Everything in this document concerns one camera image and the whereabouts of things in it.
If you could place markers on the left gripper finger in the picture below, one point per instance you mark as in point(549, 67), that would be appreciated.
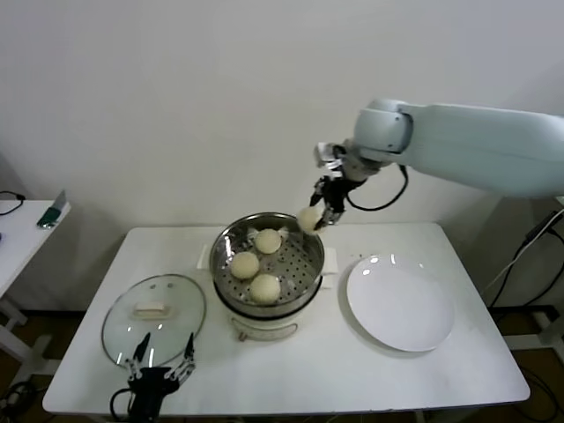
point(135, 365)
point(187, 361)

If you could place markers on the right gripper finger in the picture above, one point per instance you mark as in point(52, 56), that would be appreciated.
point(331, 217)
point(318, 191)

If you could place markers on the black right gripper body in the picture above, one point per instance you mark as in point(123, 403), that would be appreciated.
point(336, 191)

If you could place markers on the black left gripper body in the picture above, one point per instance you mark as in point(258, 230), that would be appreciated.
point(150, 385)

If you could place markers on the white steamed baozi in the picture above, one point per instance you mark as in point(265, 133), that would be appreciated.
point(264, 289)
point(245, 265)
point(268, 241)
point(307, 219)

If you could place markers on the round glass pot lid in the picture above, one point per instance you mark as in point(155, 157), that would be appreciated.
point(152, 309)

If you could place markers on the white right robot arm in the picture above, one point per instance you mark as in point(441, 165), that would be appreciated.
point(462, 136)

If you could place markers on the perforated steel steamer basket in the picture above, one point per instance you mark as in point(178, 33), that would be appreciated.
point(299, 269)

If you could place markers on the white electric cooker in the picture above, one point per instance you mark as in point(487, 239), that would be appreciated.
point(264, 328)

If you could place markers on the white round plate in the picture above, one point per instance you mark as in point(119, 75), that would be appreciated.
point(396, 304)

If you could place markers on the white side table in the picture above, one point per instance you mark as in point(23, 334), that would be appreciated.
point(26, 238)

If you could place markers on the black power adapter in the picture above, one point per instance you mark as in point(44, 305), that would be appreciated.
point(539, 229)

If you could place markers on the white shelf table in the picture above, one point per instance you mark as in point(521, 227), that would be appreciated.
point(548, 328)

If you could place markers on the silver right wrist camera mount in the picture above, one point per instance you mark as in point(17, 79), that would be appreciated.
point(328, 156)

